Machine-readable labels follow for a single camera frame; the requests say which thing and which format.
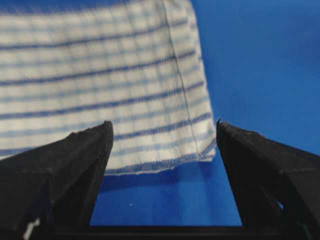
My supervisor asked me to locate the white blue striped towel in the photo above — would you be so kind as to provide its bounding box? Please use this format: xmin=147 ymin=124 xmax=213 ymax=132
xmin=0 ymin=0 xmax=216 ymax=176

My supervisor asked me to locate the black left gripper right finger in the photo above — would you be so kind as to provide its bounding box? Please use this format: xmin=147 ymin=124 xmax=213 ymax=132
xmin=216 ymin=121 xmax=320 ymax=240

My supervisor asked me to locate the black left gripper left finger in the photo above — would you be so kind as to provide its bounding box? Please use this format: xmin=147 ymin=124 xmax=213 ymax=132
xmin=0 ymin=121 xmax=114 ymax=240

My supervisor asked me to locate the blue table cloth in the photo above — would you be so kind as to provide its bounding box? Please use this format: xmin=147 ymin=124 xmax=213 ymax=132
xmin=91 ymin=0 xmax=320 ymax=226

